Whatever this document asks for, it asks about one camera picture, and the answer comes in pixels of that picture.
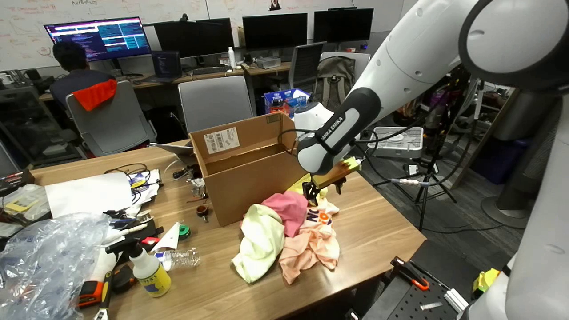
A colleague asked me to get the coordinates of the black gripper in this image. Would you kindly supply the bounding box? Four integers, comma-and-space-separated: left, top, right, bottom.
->
301, 174, 349, 207

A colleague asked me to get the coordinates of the pink towel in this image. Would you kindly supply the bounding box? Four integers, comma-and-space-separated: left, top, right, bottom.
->
262, 190, 310, 238

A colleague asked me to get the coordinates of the peach towel orange print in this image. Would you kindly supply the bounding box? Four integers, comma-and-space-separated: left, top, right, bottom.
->
278, 197, 343, 287

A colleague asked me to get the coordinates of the pale green towel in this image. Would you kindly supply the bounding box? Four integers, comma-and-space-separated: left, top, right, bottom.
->
230, 202, 288, 284

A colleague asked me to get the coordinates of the brown cardboard box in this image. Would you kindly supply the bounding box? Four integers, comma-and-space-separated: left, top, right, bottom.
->
189, 111, 322, 227

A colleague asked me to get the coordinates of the white box fan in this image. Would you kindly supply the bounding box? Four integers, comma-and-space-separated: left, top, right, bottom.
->
367, 124, 427, 159

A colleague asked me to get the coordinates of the clear plastic parts box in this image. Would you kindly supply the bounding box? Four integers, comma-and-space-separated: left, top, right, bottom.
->
0, 183, 52, 223

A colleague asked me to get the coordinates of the bright yellow towel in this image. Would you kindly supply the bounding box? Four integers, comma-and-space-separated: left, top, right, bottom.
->
285, 172, 329, 207

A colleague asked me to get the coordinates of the blue snack package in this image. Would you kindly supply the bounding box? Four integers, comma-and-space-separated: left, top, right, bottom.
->
263, 87, 311, 120

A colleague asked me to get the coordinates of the black tripod stand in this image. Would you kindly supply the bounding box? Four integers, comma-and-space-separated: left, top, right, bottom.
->
407, 76, 477, 232

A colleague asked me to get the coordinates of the olive green backpack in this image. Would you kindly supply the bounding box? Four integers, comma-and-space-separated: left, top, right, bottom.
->
310, 55, 359, 111

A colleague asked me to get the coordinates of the orange black screwdriver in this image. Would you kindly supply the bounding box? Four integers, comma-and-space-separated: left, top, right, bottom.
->
390, 254, 432, 293

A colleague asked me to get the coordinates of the tilted dark monitor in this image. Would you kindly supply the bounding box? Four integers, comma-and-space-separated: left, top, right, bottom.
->
290, 40, 327, 90

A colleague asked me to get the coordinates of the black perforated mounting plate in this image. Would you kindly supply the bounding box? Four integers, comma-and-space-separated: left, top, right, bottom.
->
361, 273, 477, 320

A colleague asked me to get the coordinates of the crumpled clear plastic bottle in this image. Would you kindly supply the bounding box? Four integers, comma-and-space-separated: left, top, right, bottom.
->
159, 247, 201, 271

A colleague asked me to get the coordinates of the white folded paper card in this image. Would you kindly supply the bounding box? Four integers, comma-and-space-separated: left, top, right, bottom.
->
151, 220, 183, 254

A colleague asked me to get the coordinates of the black computer monitor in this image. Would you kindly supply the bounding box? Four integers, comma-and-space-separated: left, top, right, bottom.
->
240, 12, 310, 51
311, 7, 377, 44
153, 15, 237, 58

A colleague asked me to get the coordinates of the spray bottle yellow label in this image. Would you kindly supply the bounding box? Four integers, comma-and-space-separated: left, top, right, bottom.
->
121, 236, 175, 298

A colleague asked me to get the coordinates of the dark blue storage bin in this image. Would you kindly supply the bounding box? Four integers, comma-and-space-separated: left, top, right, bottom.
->
471, 138, 523, 184

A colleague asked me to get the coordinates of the yellow green plastic piece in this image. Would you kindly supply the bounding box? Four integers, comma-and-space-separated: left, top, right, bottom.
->
471, 266, 503, 295

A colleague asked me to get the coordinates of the small dark desk laptop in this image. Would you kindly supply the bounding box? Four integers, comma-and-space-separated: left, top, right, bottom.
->
150, 49, 185, 81

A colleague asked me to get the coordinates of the white paper sheet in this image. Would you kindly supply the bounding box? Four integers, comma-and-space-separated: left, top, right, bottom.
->
43, 170, 135, 220

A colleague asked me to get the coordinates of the orange black tape measure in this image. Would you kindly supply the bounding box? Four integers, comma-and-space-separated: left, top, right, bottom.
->
79, 279, 112, 309

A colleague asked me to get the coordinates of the red cloth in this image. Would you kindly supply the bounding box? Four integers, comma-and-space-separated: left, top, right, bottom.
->
71, 78, 121, 113

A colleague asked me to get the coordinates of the monitor with purple screen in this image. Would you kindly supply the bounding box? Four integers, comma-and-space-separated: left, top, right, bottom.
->
43, 14, 153, 63

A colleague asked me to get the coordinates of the clear plastic bag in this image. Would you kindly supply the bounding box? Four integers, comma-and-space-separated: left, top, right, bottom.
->
0, 211, 114, 320

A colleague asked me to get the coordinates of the seated dark-haired person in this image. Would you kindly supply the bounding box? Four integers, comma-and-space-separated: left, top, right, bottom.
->
48, 39, 114, 108

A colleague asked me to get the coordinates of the yellow wrist camera mount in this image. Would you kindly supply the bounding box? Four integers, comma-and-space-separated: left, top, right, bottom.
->
319, 156, 363, 188

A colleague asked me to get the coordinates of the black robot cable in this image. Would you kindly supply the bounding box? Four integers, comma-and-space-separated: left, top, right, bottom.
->
276, 124, 311, 159

